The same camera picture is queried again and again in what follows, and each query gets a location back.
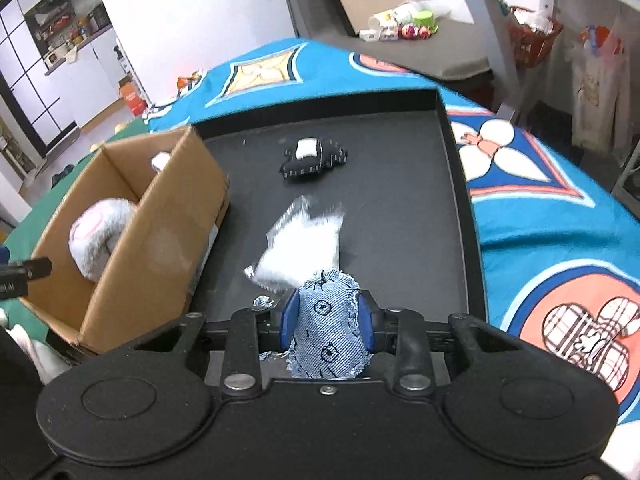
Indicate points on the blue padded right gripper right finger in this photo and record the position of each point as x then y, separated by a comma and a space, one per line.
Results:
402, 333

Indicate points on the clear plastic bag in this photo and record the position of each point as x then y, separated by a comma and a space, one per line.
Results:
299, 246

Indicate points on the blue patterned blanket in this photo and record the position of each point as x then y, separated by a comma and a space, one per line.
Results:
560, 255

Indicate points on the black stitched felt toy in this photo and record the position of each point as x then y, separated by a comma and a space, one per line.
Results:
312, 156

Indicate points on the large black shallow tray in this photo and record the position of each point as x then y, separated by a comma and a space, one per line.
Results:
409, 233

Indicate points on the orange carton on floor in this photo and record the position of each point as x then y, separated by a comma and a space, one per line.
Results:
131, 95

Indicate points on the green cloth mat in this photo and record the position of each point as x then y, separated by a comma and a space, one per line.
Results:
30, 219

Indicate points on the white towel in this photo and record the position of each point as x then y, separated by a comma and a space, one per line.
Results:
47, 362

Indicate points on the blue denim fabric toy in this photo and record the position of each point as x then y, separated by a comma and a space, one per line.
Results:
325, 339

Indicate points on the small toys on bench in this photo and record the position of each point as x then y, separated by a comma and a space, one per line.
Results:
412, 20

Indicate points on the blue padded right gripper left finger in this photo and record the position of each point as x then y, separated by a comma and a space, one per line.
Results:
251, 332

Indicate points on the orange gift bag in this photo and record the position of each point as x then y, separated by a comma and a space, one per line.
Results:
187, 83

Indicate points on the grey bench seat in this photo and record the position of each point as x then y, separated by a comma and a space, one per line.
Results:
454, 56

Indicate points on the grey pink plush toy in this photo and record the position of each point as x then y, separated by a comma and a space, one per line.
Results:
95, 234

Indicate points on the open brown cardboard box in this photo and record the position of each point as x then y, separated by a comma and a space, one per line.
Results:
180, 194

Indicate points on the red basket under desk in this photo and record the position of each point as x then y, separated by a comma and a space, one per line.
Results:
532, 35

